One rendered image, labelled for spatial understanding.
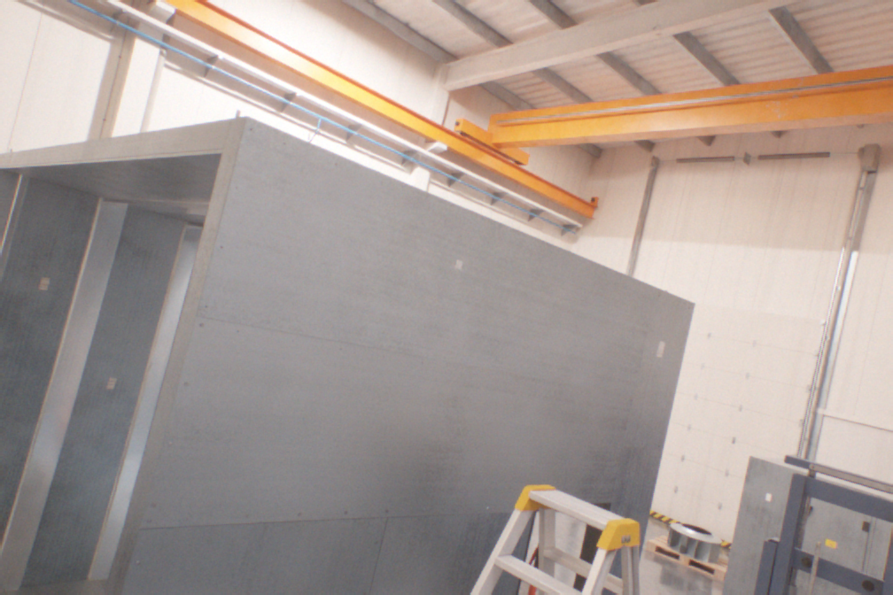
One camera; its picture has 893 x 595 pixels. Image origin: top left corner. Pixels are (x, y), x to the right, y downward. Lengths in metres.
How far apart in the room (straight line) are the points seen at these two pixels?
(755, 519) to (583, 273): 6.35
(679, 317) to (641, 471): 0.82
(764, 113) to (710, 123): 0.77
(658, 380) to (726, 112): 7.57
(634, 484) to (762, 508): 5.36
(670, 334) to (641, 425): 0.49
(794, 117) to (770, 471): 4.68
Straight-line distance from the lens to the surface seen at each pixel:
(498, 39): 12.39
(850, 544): 8.59
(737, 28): 11.57
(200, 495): 2.03
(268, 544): 2.19
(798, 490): 4.08
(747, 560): 8.99
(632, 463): 3.51
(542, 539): 2.45
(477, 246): 2.41
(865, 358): 13.17
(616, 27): 10.92
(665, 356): 3.57
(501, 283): 2.52
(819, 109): 10.19
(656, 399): 3.56
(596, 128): 11.90
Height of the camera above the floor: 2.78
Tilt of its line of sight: 2 degrees up
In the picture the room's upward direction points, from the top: 13 degrees clockwise
